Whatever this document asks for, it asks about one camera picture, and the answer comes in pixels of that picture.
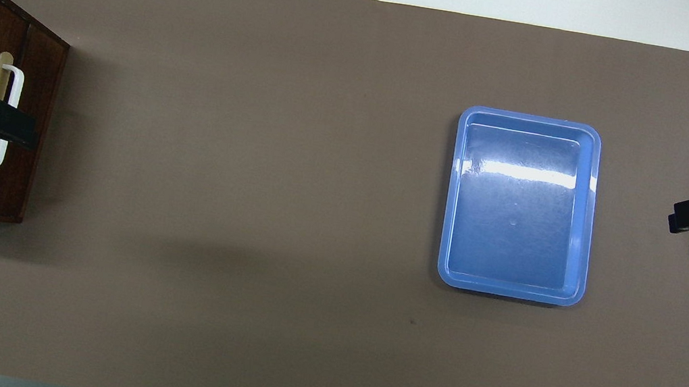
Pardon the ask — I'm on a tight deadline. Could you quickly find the blue plastic tray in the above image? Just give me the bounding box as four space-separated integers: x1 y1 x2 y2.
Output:
434 103 611 310

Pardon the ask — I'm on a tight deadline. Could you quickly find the brown table mat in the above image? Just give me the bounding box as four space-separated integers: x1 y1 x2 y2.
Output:
0 0 689 387

